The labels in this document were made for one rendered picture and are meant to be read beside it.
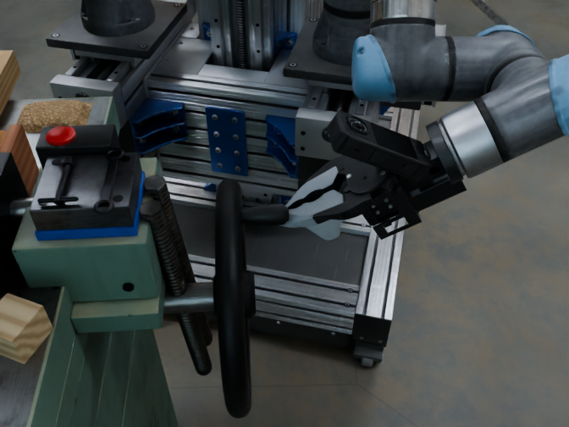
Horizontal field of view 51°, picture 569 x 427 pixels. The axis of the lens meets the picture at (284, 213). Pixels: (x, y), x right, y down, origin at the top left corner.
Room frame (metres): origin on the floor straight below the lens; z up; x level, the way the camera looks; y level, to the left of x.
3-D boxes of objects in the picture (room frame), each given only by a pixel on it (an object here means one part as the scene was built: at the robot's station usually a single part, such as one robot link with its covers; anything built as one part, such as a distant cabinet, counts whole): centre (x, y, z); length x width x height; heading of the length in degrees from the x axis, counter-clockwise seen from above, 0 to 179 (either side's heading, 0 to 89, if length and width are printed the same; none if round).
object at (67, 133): (0.51, 0.24, 1.02); 0.03 x 0.03 x 0.01
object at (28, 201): (0.47, 0.27, 0.95); 0.09 x 0.07 x 0.09; 4
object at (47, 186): (0.48, 0.21, 0.99); 0.13 x 0.11 x 0.06; 4
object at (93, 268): (0.47, 0.21, 0.91); 0.15 x 0.14 x 0.09; 4
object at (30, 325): (0.33, 0.26, 0.92); 0.04 x 0.04 x 0.04; 68
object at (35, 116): (0.71, 0.33, 0.91); 0.10 x 0.07 x 0.02; 94
